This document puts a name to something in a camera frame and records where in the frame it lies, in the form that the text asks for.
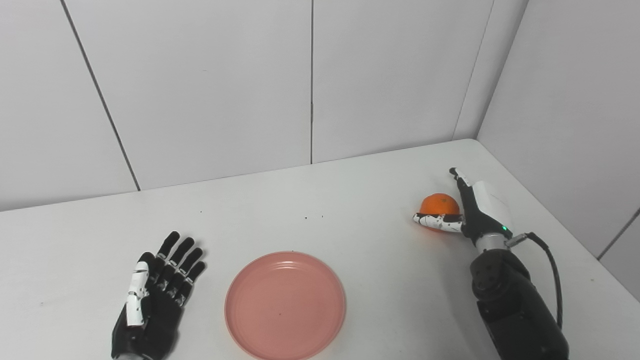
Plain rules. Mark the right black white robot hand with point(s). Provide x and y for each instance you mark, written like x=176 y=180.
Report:
x=477 y=217

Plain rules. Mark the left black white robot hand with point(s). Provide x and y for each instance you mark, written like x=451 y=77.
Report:
x=157 y=310

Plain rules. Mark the orange fruit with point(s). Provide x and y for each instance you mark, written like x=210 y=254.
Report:
x=440 y=204

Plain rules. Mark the pink round plate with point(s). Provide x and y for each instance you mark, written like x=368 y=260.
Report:
x=285 y=306

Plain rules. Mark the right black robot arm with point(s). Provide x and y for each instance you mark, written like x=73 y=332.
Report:
x=515 y=310

